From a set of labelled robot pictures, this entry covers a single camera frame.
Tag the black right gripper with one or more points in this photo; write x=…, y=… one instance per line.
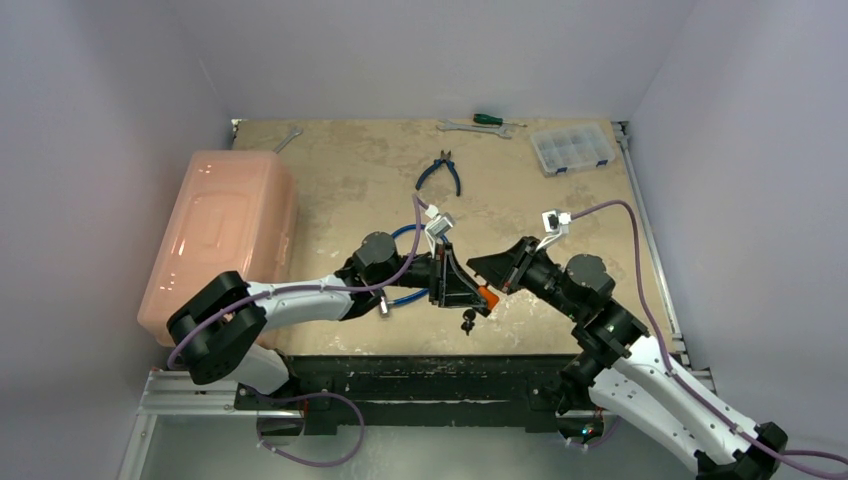
x=520, y=264

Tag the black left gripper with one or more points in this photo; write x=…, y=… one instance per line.
x=448, y=284

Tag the black-headed key bunch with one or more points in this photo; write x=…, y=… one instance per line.
x=468, y=321

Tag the orange black padlock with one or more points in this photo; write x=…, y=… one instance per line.
x=491, y=299

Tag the blue cable lock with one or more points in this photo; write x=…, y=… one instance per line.
x=415, y=267

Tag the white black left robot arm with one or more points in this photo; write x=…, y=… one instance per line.
x=215, y=332

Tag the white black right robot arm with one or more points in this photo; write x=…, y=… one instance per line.
x=624, y=369

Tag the clear plastic organizer box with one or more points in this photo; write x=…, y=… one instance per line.
x=572, y=149

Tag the silver wrench near screwdriver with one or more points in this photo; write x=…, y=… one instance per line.
x=445, y=125

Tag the small silver wrench left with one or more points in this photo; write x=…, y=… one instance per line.
x=294, y=132

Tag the pink plastic storage box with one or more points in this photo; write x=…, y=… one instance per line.
x=236, y=210

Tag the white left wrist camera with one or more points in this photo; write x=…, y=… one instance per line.
x=437, y=227

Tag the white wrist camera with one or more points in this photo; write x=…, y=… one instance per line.
x=556, y=224
x=437, y=227

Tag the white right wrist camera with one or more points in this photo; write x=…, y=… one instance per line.
x=556, y=224

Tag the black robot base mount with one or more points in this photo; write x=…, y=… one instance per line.
x=490, y=391

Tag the green-handled screwdriver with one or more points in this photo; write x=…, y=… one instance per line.
x=485, y=119

